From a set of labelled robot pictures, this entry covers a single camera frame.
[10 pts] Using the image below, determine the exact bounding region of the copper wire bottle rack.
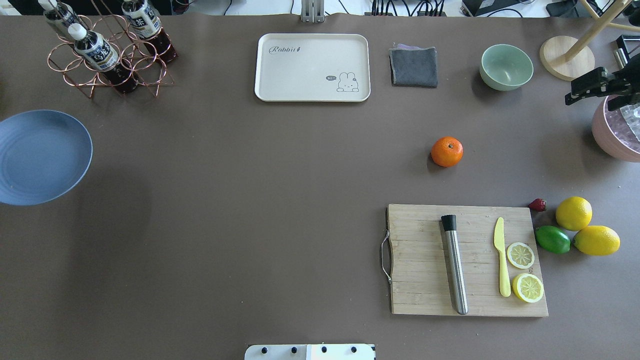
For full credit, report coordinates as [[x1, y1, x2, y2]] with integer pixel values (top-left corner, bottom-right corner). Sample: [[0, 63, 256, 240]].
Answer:
[[39, 0, 178, 98]]

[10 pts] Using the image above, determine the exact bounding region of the yellow lemon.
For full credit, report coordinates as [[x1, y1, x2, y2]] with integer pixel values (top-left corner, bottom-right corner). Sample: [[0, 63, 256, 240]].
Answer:
[[573, 225, 621, 256], [555, 196, 593, 231]]

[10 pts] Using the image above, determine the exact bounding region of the green lime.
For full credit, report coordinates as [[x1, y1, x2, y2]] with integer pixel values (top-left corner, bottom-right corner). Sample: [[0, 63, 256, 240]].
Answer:
[[534, 225, 571, 255]]

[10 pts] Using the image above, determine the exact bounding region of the tea bottle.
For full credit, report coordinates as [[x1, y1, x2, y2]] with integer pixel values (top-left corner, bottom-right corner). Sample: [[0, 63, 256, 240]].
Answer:
[[121, 0, 178, 64], [38, 0, 85, 38], [68, 23, 138, 94]]

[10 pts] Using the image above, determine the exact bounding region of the red strawberry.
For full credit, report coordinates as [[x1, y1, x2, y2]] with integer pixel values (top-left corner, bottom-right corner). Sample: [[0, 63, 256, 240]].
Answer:
[[528, 198, 547, 212]]

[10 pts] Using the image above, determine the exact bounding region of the steel muddler black tip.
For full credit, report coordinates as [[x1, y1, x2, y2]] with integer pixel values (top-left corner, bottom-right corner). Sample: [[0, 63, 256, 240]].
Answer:
[[441, 214, 469, 315]]

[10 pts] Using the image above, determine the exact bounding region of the orange mandarin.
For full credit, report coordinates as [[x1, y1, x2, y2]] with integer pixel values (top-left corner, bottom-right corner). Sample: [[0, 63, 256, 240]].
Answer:
[[430, 136, 464, 167]]

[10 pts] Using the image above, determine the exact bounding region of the lemon slice lower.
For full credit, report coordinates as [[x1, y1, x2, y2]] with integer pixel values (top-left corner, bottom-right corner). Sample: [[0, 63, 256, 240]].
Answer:
[[512, 273, 545, 303]]

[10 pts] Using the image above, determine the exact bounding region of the tea bottle front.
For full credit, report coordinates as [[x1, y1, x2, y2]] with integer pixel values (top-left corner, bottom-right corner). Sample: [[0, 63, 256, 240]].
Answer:
[[68, 23, 138, 94]]

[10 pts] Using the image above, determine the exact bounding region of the yellow lemon upper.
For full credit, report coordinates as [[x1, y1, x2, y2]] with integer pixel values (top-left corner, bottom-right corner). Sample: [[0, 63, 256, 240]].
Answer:
[[555, 196, 593, 231]]

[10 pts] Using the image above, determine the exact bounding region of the tea bottle right back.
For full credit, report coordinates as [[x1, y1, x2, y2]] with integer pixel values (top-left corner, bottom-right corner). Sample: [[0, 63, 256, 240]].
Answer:
[[121, 0, 178, 64]]

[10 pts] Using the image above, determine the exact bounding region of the wooden cutting board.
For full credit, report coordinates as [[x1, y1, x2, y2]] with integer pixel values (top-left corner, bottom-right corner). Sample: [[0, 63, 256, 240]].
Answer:
[[387, 203, 549, 318]]

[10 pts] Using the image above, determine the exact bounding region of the pink bowl with ice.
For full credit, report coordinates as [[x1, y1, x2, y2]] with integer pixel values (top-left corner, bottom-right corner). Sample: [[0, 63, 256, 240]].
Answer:
[[591, 95, 640, 163]]

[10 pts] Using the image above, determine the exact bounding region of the yellow plastic knife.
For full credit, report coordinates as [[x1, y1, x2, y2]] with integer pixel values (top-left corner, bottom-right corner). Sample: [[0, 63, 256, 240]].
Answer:
[[493, 217, 512, 297]]

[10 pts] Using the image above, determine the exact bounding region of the wooden cup tree stand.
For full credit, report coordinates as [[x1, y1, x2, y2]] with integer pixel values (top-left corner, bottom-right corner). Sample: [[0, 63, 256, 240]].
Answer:
[[539, 0, 639, 82]]

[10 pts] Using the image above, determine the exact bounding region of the cream rabbit tray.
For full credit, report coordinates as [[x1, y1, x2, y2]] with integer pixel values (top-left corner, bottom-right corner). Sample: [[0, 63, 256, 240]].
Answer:
[[254, 33, 371, 102]]

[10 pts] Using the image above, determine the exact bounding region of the yellow lemon lower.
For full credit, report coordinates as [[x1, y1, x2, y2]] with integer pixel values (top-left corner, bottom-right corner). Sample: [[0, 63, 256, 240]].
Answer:
[[573, 225, 621, 256]]

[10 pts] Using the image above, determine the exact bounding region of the lemon slice upper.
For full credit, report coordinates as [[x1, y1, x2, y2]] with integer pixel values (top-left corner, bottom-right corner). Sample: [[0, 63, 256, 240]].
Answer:
[[506, 242, 536, 270]]

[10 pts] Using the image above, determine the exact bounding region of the aluminium frame post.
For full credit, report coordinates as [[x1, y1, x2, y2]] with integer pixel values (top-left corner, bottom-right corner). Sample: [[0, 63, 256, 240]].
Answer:
[[301, 0, 325, 24]]

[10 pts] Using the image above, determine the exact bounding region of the tea bottle left back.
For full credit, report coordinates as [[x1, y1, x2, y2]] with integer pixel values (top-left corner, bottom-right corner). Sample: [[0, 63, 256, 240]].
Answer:
[[38, 0, 85, 38]]

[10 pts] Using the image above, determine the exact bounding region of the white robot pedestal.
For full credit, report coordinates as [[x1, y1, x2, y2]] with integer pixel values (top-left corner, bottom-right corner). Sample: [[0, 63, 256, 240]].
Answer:
[[244, 343, 377, 360]]

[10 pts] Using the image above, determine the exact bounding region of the green bowl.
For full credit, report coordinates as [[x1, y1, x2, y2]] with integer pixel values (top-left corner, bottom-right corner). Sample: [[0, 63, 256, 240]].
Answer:
[[479, 44, 534, 91]]

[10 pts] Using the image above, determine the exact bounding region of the blue plate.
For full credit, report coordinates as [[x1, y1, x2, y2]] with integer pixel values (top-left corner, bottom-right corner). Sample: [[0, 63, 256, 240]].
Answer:
[[0, 109, 93, 206]]

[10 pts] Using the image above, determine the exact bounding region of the lemon slice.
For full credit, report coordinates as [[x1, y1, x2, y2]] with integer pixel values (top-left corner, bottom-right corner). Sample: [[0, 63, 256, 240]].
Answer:
[[512, 273, 545, 303], [506, 242, 536, 270]]

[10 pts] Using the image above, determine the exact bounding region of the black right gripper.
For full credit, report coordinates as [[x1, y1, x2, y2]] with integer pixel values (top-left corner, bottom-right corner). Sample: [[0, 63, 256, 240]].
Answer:
[[565, 54, 640, 112]]

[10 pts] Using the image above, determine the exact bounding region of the grey folded cloth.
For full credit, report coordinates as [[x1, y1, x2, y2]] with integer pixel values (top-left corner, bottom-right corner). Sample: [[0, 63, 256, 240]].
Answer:
[[388, 43, 439, 88]]

